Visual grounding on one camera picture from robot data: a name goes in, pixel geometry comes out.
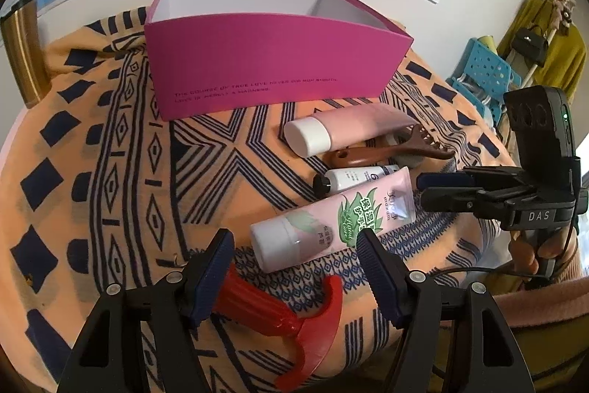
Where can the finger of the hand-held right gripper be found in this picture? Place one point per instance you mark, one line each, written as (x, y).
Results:
(455, 200)
(439, 180)

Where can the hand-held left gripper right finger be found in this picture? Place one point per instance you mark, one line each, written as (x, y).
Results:
(379, 275)

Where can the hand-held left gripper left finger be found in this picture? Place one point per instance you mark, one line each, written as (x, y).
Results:
(216, 266)

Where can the pink green tube white cap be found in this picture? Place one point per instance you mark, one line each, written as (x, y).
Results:
(322, 222)

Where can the brown wooden comb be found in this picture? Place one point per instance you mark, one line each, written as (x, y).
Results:
(363, 156)

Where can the small white tube black cap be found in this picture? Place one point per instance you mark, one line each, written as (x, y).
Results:
(354, 177)

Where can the pink tube with white cap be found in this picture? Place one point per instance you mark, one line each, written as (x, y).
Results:
(349, 123)

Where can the pink cardboard box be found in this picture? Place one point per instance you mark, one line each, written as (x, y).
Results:
(276, 66)

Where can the person's right forearm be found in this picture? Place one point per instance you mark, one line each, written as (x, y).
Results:
(552, 305)

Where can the person's right hand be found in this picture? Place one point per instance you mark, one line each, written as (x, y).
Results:
(524, 252)

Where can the yellow garment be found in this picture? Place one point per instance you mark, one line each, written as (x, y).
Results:
(566, 57)

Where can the blue plastic basket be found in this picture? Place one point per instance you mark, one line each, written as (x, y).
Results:
(487, 70)

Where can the black handbag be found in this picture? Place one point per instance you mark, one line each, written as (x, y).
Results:
(531, 45)

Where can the small plush toy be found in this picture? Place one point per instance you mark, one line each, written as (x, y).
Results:
(562, 8)

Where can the orange patterned blanket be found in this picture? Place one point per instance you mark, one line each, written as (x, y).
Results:
(115, 172)

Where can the gold metal cup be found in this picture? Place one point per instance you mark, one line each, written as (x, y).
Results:
(25, 52)

